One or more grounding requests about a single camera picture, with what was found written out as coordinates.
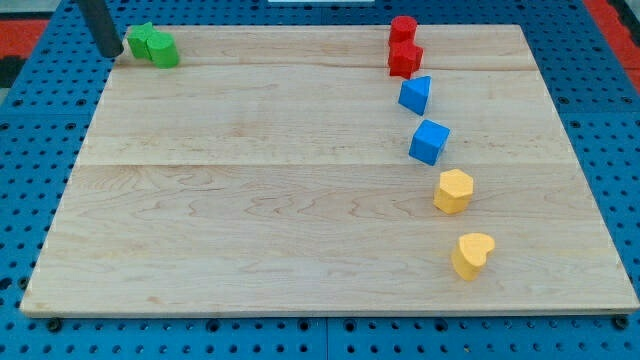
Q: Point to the green circle block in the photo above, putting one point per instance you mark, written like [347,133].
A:
[162,49]

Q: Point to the red star block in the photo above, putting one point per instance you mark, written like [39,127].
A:
[404,58]

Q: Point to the blue triangle block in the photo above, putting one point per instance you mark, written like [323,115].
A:
[414,94]

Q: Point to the yellow heart block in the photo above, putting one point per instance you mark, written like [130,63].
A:
[470,253]

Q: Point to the blue cube block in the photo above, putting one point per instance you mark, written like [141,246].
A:
[428,142]

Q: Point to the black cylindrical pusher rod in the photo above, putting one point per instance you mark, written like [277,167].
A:
[101,26]

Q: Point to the yellow hexagon block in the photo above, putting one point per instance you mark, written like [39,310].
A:
[454,191]

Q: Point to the green star block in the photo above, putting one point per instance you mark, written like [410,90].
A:
[137,40]

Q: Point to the red circle block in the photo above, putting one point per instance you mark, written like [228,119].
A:
[402,28]

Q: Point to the light wooden board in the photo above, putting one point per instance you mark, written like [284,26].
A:
[268,174]

